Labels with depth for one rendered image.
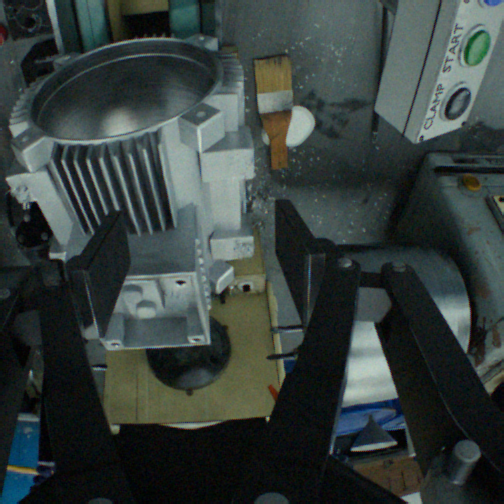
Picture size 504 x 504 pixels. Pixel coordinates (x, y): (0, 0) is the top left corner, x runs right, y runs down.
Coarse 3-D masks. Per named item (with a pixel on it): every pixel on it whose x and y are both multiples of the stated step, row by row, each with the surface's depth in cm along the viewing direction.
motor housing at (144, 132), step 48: (96, 48) 33; (144, 48) 34; (192, 48) 33; (48, 96) 31; (96, 96) 36; (144, 96) 38; (192, 96) 37; (240, 96) 29; (48, 144) 25; (96, 144) 24; (144, 144) 24; (96, 192) 28; (144, 192) 28; (192, 192) 31; (240, 192) 37
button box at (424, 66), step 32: (416, 0) 22; (448, 0) 20; (480, 0) 20; (416, 32) 24; (448, 32) 22; (384, 64) 28; (416, 64) 25; (448, 64) 24; (480, 64) 26; (384, 96) 30; (416, 96) 27; (448, 96) 26; (416, 128) 28; (448, 128) 30
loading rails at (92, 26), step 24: (48, 0) 29; (72, 0) 31; (96, 0) 31; (120, 0) 38; (144, 0) 38; (168, 0) 33; (192, 0) 33; (216, 0) 32; (72, 24) 32; (96, 24) 33; (120, 24) 39; (192, 24) 35; (216, 24) 34; (72, 48) 34
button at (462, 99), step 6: (462, 90) 26; (468, 90) 26; (456, 96) 26; (462, 96) 26; (468, 96) 27; (450, 102) 26; (456, 102) 26; (462, 102) 27; (468, 102) 27; (450, 108) 27; (456, 108) 27; (462, 108) 27; (444, 114) 28; (450, 114) 27; (456, 114) 28; (462, 114) 28
